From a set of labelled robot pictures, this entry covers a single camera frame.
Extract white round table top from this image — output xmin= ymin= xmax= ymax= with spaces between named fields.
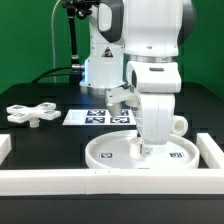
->
xmin=85 ymin=130 xmax=200 ymax=169

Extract white fence block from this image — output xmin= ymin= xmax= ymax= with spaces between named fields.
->
xmin=0 ymin=134 xmax=11 ymax=165
xmin=196 ymin=133 xmax=224 ymax=169

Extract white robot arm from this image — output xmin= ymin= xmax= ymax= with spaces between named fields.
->
xmin=80 ymin=0 xmax=195 ymax=156

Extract black camera stand pole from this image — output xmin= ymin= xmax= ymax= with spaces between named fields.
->
xmin=61 ymin=0 xmax=100 ymax=85

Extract white cross-shaped table base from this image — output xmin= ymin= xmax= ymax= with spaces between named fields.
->
xmin=6 ymin=102 xmax=61 ymax=128

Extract black cable on table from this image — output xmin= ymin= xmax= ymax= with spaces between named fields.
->
xmin=30 ymin=65 xmax=83 ymax=84

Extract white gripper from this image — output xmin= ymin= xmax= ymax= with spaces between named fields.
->
xmin=126 ymin=61 xmax=181 ymax=156

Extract white marker sheet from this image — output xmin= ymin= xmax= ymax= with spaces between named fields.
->
xmin=63 ymin=109 xmax=135 ymax=126

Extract grey hanging cable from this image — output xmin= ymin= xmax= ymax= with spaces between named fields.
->
xmin=50 ymin=0 xmax=64 ymax=69

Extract white front fence bar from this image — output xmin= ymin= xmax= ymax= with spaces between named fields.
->
xmin=0 ymin=169 xmax=224 ymax=196

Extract white left fence block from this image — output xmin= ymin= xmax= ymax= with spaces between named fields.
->
xmin=0 ymin=134 xmax=11 ymax=165

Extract white right fence block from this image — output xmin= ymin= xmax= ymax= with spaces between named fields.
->
xmin=196 ymin=133 xmax=224 ymax=169

